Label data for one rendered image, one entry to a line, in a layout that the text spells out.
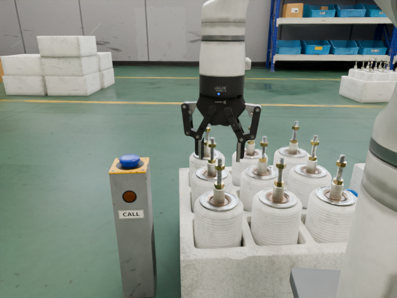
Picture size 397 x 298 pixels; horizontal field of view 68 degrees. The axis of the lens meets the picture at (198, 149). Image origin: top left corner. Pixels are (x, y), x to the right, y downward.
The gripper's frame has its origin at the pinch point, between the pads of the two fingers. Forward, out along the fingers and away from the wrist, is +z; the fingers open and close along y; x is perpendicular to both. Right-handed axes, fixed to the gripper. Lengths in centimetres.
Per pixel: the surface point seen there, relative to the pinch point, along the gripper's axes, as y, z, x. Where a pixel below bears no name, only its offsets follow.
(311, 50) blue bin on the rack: 87, 2, 460
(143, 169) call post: -14.1, 3.7, -2.2
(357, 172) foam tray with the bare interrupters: 38, 19, 39
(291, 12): 51, -52, 460
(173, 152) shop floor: -33, 35, 83
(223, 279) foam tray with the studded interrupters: 2.2, 22.4, -7.3
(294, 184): 16.1, 12.6, 14.6
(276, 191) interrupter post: 10.9, 8.0, 2.1
